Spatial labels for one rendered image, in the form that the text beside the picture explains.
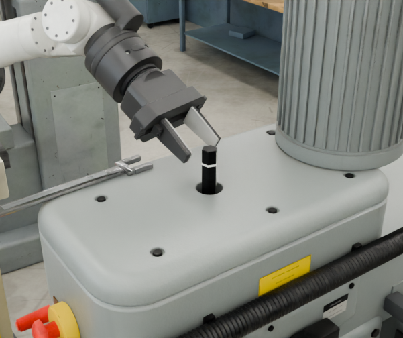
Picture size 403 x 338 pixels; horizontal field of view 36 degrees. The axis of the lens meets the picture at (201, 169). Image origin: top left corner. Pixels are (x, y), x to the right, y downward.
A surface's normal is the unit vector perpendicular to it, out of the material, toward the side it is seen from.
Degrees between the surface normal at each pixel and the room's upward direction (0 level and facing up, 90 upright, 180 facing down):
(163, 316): 90
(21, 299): 0
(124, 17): 60
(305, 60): 90
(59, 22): 68
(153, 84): 30
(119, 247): 0
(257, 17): 90
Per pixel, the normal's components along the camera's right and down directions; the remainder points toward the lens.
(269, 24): -0.82, 0.28
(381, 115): 0.36, 0.45
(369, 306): 0.57, 0.40
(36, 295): 0.00, -0.88
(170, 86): 0.37, -0.59
